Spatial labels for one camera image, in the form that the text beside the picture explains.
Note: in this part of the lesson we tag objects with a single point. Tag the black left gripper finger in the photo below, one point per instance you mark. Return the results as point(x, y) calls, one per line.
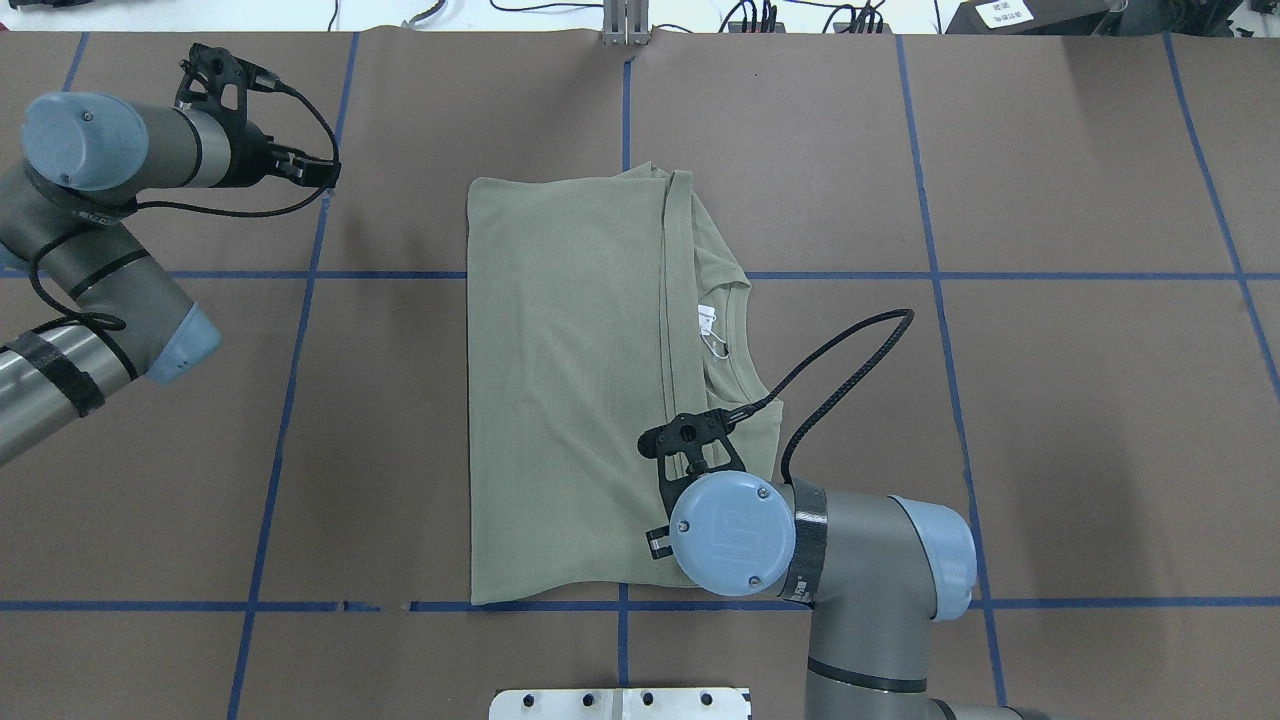
point(306, 170)

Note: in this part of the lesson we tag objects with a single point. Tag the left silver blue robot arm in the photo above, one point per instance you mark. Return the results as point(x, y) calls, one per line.
point(119, 315)

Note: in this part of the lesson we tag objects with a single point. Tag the olive green long-sleeve shirt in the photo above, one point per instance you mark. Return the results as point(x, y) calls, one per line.
point(582, 332)

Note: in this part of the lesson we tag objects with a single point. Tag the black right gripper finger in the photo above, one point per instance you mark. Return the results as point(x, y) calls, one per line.
point(659, 544)

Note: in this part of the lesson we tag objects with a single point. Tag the black box with label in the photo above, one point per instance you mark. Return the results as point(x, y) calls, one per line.
point(1029, 18)

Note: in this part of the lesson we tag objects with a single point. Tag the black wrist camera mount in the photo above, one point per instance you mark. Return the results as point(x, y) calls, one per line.
point(214, 81)
point(689, 436)

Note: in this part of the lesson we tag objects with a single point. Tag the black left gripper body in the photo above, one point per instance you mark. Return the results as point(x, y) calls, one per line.
point(246, 160)

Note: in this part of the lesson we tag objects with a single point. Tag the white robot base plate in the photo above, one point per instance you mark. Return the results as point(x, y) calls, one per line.
point(623, 703)

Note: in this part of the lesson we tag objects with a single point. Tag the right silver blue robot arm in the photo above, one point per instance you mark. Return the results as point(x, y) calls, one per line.
point(876, 572)

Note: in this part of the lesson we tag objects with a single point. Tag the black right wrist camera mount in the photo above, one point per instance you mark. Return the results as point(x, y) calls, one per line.
point(689, 436)

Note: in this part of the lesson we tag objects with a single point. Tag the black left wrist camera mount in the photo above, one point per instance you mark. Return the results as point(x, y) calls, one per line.
point(214, 81)

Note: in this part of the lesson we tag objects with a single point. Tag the grey aluminium frame post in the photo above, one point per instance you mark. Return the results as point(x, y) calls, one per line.
point(625, 23)

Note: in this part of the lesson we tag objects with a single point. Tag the white paper price tag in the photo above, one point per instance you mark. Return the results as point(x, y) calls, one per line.
point(707, 316)

